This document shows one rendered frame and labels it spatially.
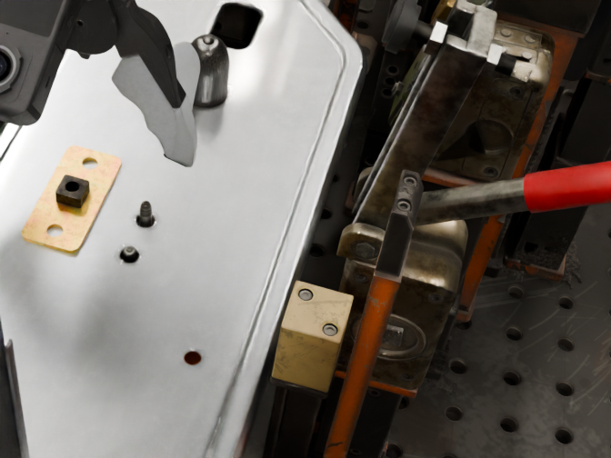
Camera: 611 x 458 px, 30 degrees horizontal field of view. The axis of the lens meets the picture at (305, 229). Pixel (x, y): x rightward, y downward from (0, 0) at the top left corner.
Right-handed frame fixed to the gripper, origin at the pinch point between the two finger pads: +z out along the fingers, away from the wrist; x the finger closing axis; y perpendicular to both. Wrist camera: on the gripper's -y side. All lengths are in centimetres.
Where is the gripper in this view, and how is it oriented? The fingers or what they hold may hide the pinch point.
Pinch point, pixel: (68, 144)
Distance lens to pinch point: 70.0
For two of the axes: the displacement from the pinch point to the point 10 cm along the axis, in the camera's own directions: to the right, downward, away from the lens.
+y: 2.5, -7.3, 6.4
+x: -9.6, -2.6, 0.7
